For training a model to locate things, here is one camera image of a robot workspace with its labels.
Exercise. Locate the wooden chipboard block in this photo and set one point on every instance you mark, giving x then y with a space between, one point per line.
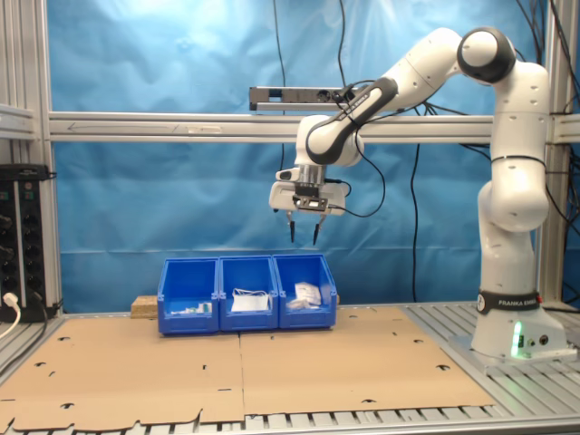
144 308

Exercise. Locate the brown cardboard sheet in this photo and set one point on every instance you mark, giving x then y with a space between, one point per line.
408 362
136 371

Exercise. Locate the black socket strip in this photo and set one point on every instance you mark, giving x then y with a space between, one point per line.
6 254
29 254

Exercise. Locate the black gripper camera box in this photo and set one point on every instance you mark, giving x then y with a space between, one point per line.
310 199

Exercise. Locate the white Fuhrmann gauze packet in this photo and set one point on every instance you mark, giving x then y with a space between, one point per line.
307 292

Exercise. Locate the short aluminium cross profile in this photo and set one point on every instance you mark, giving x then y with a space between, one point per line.
16 120

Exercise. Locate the blue storage bin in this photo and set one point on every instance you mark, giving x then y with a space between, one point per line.
188 324
306 319
248 321

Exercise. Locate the small white flat packet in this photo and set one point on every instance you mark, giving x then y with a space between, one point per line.
183 312

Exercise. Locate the black power adapter box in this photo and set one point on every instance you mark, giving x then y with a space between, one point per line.
22 172

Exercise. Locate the white bagged packet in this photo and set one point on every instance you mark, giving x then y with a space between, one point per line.
296 306

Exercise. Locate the wide aluminium frame post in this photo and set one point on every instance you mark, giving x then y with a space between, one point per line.
41 68

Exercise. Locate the white face mask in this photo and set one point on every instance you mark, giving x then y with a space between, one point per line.
248 304

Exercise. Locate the grey power strip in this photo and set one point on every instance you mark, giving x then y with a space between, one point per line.
290 96

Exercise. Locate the long aluminium cross beam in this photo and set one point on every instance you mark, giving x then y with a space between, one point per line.
136 127

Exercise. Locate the teal printed small packet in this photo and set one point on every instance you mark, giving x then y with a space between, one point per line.
206 308

